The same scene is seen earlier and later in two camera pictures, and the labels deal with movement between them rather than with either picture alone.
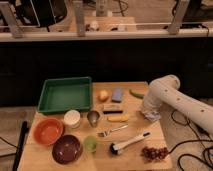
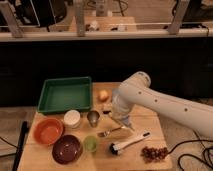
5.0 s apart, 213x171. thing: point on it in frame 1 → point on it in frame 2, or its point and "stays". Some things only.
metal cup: (93, 117) stays
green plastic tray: (65, 94) stays
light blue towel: (152, 115) → (121, 115)
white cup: (72, 118) stays
